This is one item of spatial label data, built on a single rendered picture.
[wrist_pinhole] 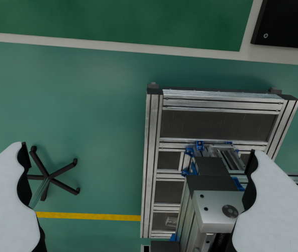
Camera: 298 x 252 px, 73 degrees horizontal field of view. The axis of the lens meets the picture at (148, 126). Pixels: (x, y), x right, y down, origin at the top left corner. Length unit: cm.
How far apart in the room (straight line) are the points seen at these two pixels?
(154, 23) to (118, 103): 92
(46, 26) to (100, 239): 213
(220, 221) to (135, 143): 111
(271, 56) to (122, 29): 36
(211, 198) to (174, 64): 93
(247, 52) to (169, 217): 141
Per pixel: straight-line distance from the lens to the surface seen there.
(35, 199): 165
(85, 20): 52
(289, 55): 62
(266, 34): 56
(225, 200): 53
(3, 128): 176
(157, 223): 181
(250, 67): 144
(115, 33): 51
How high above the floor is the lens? 126
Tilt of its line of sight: 61 degrees down
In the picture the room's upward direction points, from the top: 178 degrees clockwise
